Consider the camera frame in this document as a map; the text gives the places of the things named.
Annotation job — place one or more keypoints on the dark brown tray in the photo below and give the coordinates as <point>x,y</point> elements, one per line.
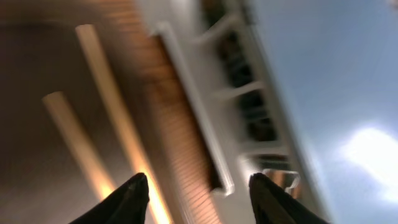
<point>42,64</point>

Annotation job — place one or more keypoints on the wooden chopstick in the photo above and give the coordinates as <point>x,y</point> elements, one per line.
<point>79,143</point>
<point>120,118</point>

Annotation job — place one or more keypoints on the large blue plate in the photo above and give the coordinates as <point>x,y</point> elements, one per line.
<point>334,69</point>

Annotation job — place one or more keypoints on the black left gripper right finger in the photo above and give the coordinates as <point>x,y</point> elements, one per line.
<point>272,205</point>

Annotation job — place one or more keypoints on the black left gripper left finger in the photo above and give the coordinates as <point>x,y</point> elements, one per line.
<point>126,205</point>

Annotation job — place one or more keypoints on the grey dishwasher rack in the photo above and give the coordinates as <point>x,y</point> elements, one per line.
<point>223,74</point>

